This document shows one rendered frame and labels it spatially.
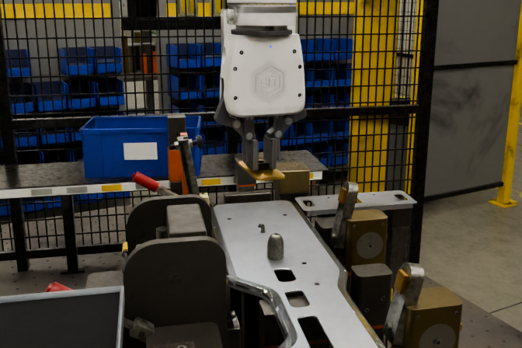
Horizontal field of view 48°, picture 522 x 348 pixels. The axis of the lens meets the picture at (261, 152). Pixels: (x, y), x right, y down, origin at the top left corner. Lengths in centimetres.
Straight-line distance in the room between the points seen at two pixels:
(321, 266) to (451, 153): 312
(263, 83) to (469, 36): 345
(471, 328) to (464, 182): 283
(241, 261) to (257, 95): 50
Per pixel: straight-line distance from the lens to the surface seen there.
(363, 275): 112
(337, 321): 95
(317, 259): 114
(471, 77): 416
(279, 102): 71
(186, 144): 116
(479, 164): 440
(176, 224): 80
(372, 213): 126
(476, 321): 162
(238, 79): 69
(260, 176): 72
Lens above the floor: 149
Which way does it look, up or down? 15 degrees down
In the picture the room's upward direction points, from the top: straight up
